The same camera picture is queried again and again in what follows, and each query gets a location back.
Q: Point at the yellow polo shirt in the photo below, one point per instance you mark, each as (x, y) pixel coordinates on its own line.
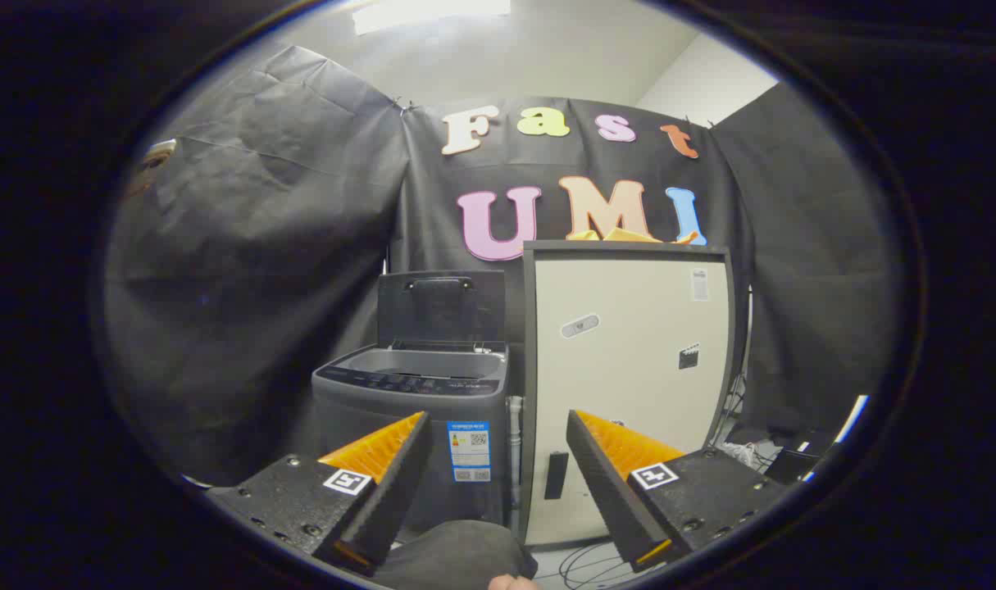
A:
(629, 236)

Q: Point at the beige cabinet with dark frame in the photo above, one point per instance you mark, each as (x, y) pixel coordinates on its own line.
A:
(629, 369)

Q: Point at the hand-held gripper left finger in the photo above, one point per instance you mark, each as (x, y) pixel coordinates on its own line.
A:
(391, 492)

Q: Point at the grey washing machine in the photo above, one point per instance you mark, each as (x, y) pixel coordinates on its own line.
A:
(383, 418)

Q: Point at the person's dark trouser leg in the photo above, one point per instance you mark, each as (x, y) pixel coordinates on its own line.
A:
(457, 557)

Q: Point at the black backdrop cloth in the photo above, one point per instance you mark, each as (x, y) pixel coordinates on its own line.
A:
(260, 246)

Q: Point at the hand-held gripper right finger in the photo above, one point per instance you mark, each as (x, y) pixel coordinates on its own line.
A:
(604, 492)

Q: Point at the grey drain pipe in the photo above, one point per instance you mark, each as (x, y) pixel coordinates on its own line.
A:
(514, 451)

